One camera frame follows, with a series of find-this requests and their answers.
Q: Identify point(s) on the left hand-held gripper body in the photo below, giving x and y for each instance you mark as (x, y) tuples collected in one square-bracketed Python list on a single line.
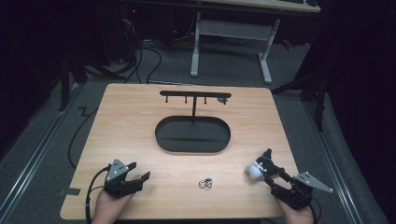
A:
[(117, 179)]

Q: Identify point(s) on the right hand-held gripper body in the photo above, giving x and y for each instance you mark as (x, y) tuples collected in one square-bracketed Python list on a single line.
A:
[(299, 191)]

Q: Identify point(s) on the black hook rack with tray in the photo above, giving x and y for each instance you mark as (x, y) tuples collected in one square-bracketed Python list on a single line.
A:
[(192, 133)]

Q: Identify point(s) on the person's right hand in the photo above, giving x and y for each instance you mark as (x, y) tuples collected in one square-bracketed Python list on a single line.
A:
[(294, 214)]

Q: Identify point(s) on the person's left hand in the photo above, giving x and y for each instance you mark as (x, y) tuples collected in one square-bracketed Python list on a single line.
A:
[(107, 208)]

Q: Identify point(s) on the grey tape strip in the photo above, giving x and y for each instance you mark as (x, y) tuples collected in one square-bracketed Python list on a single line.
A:
[(70, 191)]

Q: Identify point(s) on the black metal stand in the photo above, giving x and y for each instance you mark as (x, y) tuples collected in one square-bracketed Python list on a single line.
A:
[(67, 81), (314, 93)]

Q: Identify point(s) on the white-legged wooden desk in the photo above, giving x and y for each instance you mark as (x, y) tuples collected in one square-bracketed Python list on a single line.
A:
[(232, 29)]

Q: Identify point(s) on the metal floor rail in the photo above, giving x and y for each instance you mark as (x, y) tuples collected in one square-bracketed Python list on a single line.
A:
[(334, 165), (34, 158)]

